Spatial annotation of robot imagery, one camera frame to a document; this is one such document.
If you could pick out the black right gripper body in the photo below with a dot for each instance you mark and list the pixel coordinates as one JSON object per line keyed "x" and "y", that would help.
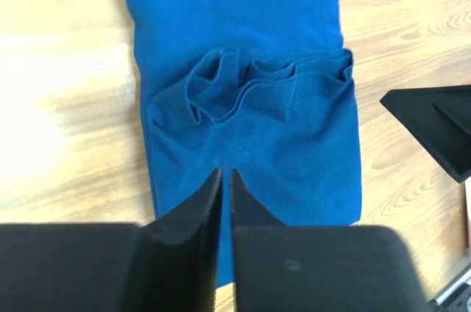
{"x": 455, "y": 296}

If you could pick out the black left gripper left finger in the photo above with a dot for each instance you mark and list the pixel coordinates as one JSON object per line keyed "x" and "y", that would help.
{"x": 181, "y": 253}

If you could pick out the blue Mickey print t-shirt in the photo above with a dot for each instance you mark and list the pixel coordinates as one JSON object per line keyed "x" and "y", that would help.
{"x": 264, "y": 87}

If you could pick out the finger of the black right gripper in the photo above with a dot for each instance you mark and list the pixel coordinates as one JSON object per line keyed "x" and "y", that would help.
{"x": 439, "y": 119}

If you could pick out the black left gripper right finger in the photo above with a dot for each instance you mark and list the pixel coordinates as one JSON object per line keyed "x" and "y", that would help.
{"x": 246, "y": 212}

